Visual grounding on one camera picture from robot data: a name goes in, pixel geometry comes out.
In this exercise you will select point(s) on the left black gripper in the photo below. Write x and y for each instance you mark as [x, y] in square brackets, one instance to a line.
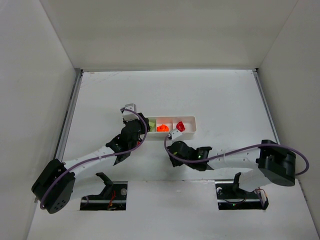
[141, 122]

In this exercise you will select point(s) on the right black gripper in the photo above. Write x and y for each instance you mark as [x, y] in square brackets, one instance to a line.
[175, 149]

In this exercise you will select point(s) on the red curved lego piece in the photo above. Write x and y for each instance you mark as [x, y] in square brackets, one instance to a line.
[180, 126]

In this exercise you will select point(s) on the orange round lego piece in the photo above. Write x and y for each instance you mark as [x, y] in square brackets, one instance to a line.
[162, 128]

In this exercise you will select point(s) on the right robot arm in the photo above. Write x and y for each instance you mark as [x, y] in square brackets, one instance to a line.
[267, 163]

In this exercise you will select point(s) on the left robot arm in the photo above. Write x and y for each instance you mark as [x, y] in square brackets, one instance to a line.
[85, 176]

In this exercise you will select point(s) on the white divided sorting tray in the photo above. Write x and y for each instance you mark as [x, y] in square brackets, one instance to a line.
[171, 121]

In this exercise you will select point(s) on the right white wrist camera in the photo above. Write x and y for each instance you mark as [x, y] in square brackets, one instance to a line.
[174, 134]

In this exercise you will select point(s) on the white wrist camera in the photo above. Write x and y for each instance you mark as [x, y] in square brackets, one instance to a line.
[128, 112]
[174, 134]

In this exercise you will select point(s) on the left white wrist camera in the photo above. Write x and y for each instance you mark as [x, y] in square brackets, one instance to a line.
[128, 112]

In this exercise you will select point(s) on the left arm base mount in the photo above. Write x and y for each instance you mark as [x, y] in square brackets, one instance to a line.
[113, 197]

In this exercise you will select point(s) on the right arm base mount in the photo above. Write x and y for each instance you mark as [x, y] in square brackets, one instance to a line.
[231, 197]

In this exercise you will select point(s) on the left aluminium frame rail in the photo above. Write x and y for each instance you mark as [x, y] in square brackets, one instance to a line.
[64, 133]

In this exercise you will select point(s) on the aluminium frame rail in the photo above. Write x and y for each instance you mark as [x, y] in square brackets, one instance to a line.
[64, 133]
[266, 107]

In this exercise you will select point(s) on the right aluminium frame rail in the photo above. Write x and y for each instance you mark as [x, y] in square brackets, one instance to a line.
[266, 107]

